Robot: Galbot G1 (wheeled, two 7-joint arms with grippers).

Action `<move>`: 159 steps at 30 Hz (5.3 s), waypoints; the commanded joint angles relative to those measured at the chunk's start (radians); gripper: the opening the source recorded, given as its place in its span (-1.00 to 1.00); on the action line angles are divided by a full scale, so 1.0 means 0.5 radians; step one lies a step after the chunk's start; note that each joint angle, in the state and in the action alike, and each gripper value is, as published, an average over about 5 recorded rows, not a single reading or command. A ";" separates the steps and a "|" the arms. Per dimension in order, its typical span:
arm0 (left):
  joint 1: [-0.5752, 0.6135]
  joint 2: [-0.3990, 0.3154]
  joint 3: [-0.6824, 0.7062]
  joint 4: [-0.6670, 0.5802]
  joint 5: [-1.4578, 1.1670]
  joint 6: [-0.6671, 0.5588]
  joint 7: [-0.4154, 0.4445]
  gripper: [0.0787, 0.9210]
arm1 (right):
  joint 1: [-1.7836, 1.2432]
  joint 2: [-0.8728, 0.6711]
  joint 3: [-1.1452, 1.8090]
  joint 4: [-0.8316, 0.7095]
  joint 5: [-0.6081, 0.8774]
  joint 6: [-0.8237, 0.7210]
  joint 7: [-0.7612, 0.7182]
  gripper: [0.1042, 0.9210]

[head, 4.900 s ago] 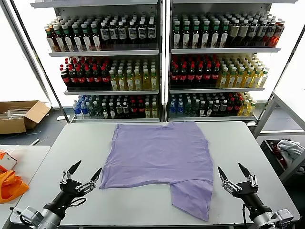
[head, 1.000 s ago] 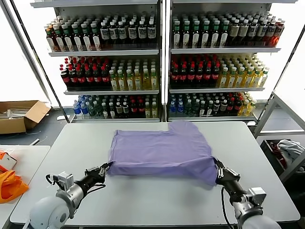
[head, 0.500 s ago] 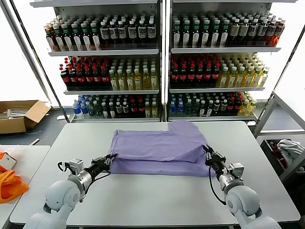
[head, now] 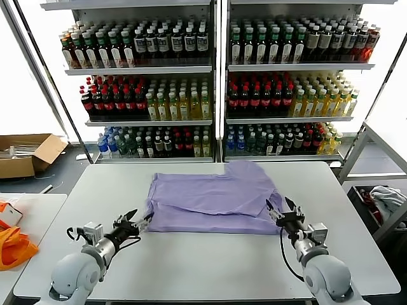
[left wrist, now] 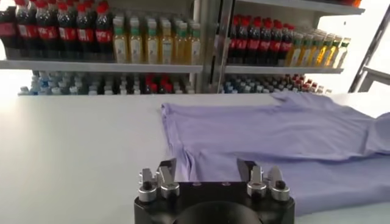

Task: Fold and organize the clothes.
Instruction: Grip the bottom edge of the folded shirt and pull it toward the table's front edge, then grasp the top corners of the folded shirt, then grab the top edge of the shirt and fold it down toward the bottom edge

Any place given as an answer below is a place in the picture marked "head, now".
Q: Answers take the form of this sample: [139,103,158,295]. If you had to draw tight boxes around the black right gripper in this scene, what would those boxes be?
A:
[265,196,306,240]

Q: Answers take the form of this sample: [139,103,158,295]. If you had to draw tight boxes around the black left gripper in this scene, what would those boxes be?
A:
[106,208,154,247]

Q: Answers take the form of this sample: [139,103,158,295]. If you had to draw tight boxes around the purple t-shirt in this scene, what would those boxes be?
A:
[144,160,284,236]

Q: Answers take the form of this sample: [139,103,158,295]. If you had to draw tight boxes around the small cola bottle red label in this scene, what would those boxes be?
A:
[174,133,184,158]
[302,130,313,156]
[312,130,322,156]
[183,133,194,158]

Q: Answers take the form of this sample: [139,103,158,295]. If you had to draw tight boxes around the black storage crate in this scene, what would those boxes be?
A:
[346,184,407,236]

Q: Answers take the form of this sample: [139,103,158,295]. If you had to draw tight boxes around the blue water bottle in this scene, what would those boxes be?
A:
[224,133,235,156]
[97,135,109,159]
[235,133,246,156]
[107,135,119,159]

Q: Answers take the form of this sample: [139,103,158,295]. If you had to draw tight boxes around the red cloth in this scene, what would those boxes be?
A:
[361,189,382,223]

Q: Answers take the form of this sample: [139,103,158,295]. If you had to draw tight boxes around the white crumpled cloth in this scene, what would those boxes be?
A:
[368,186,407,220]

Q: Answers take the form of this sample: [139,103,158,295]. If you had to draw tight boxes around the yellow juice bottle white cap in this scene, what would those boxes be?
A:
[303,89,317,118]
[347,90,360,116]
[291,89,305,118]
[157,92,169,121]
[200,91,212,120]
[190,91,202,121]
[326,88,340,117]
[314,89,328,118]
[146,92,158,121]
[179,91,191,121]
[336,88,350,117]
[167,91,179,121]

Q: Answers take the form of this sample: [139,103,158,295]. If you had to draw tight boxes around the cola bottle red cap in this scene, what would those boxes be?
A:
[135,88,148,119]
[91,88,104,119]
[80,88,93,119]
[238,85,251,116]
[228,85,240,116]
[272,85,284,116]
[113,88,127,119]
[102,88,115,119]
[250,85,261,116]
[260,85,273,116]
[282,85,294,116]
[123,88,137,119]

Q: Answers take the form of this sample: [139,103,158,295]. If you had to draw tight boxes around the brown cardboard box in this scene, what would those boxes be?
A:
[0,133,69,180]

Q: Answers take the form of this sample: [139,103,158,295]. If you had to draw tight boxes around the orange and white box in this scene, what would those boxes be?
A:
[0,199,24,231]

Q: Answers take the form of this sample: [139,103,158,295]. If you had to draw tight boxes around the orange fabric bag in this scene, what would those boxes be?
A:
[0,226,39,272]

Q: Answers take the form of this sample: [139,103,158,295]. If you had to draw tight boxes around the white packing strips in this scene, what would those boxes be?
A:
[0,144,44,159]

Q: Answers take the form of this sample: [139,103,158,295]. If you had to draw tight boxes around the grey metal shelf unit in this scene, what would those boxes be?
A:
[40,0,220,165]
[222,0,376,163]

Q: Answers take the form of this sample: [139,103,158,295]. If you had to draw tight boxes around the dark slanted pole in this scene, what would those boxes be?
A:
[336,39,407,168]
[12,0,95,165]

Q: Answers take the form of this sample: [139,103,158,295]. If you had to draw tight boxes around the dark bottle green label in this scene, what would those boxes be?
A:
[282,27,295,64]
[70,31,86,69]
[231,27,242,65]
[95,30,111,69]
[82,30,98,69]
[107,30,123,68]
[294,27,307,64]
[269,27,281,65]
[256,27,268,65]
[121,29,136,67]
[243,27,255,65]

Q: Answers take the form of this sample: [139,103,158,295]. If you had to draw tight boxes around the grey slanted pole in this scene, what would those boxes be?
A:
[0,4,70,142]

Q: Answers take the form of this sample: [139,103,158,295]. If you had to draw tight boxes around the dark bottle beige label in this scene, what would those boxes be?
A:
[307,25,321,63]
[319,25,333,63]

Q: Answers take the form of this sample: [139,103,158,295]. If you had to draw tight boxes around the dark bottle navy white label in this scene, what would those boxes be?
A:
[344,25,359,62]
[196,27,209,65]
[157,27,170,65]
[170,27,184,65]
[332,25,346,62]
[355,25,369,63]
[133,28,147,66]
[145,28,159,66]
[183,27,197,65]

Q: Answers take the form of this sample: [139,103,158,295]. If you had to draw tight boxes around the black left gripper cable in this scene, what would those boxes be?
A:
[117,234,142,252]

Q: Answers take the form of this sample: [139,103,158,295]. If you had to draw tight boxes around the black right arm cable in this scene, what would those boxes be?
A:
[279,227,306,282]

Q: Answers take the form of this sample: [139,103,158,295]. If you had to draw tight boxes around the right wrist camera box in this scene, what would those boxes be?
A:
[307,222,328,247]

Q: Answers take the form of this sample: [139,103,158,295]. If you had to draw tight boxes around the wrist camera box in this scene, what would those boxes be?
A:
[307,222,328,247]
[83,222,104,245]

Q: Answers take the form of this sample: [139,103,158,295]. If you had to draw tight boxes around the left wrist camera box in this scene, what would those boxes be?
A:
[83,222,104,245]

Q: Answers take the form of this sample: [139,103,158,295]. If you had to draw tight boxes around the black left camera cable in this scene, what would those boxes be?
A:
[66,226,85,243]

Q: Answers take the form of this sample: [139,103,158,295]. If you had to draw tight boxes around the grey metal frame table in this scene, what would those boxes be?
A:
[338,120,407,245]

